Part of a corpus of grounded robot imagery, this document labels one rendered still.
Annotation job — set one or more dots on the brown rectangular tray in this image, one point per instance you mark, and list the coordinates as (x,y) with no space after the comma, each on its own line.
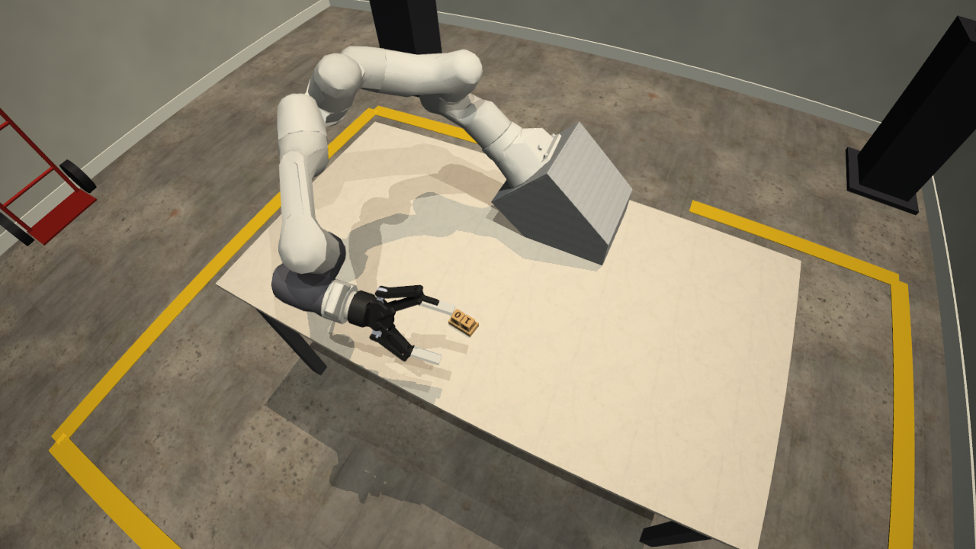
(463,330)

